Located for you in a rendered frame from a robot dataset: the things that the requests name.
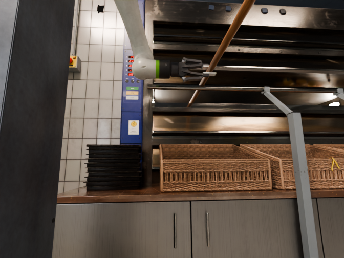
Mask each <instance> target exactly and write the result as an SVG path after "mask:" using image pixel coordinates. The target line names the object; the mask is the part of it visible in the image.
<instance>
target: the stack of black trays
mask: <svg viewBox="0 0 344 258"><path fill-rule="evenodd" d="M86 147H88V148H89V149H86V150H88V151H89V153H88V154H86V155H89V158H86V159H88V163H85V164H87V167H85V168H87V169H88V170H87V172H86V173H88V177H85V178H87V181H86V182H84V183H86V186H85V187H86V188H87V191H104V190H137V189H138V187H139V186H140V184H141V179H142V178H141V177H142V174H141V172H142V170H139V169H140V167H141V166H140V160H141V156H142V155H141V154H140V153H141V152H142V151H141V150H142V148H141V145H119V144H87V145H86Z"/></svg>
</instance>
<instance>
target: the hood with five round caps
mask: <svg viewBox="0 0 344 258"><path fill-rule="evenodd" d="M241 5H242V4H234V3H216V2H199V1H181V0H153V23H154V24H172V25H193V26H214V27H230V26H231V24H232V22H233V20H234V18H235V16H236V15H237V13H238V11H239V9H240V7H241ZM240 28H256V29H277V30H298V31H319V32H340V33H344V10H338V9H321V8H304V7H286V6H268V5H253V6H252V7H251V9H250V11H249V12H248V14H247V16H246V17H245V19H244V21H243V22H242V24H241V25H240Z"/></svg>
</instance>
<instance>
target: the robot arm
mask: <svg viewBox="0 0 344 258"><path fill-rule="evenodd" d="M114 2H115V4H116V7H117V9H118V11H119V14H120V16H121V18H122V21H123V23H124V26H125V29H126V32H127V34H128V38H129V40H130V44H131V47H132V52H133V56H134V62H133V64H132V73H133V75H134V76H135V77H136V78H138V79H140V80H146V79H153V78H159V79H169V78H170V76H171V77H180V78H182V80H183V83H185V82H187V81H200V80H201V79H202V77H209V76H215V75H216V72H203V73H197V72H191V71H189V69H196V68H202V69H208V67H209V64H203V63H202V61H201V60H195V59H187V58H185V57H184V58H183V60H182V62H171V63H170V60H154V57H153V54H152V52H151V49H150V47H149V44H148V41H147V38H146V35H145V32H144V27H143V23H142V19H141V15H140V10H139V4H138V0H114ZM185 63H191V64H185ZM185 76H195V77H187V78H186V77H185Z"/></svg>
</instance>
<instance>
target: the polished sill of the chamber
mask: <svg viewBox="0 0 344 258"><path fill-rule="evenodd" d="M285 106H287V107H288V108H289V109H291V110H344V105H285ZM152 107H153V108H207V109H277V110H280V109H279V108H278V107H277V106H276V105H275V104H221V103H160V102H153V103H152Z"/></svg>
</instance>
